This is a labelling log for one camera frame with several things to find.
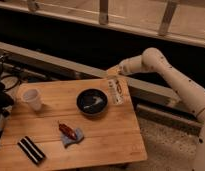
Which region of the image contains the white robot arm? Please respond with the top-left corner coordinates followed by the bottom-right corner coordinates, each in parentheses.
top-left (107, 47), bottom-right (205, 171)

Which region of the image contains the black bowl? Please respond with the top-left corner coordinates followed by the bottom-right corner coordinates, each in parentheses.
top-left (76, 89), bottom-right (108, 116)

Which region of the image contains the wooden table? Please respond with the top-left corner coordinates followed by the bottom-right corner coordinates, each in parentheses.
top-left (0, 78), bottom-right (147, 171)

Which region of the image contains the red pepper toy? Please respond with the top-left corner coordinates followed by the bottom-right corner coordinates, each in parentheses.
top-left (59, 124), bottom-right (77, 140)

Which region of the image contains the metal window railing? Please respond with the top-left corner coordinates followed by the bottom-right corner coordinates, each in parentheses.
top-left (0, 0), bottom-right (205, 48)

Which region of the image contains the white plastic cup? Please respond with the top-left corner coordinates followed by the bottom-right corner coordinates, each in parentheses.
top-left (22, 89), bottom-right (42, 111)

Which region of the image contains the black striped rectangular block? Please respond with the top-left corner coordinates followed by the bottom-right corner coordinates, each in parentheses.
top-left (17, 136), bottom-right (46, 165)

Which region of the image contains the black equipment with cables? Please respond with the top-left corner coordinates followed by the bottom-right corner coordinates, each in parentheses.
top-left (0, 55), bottom-right (14, 139)

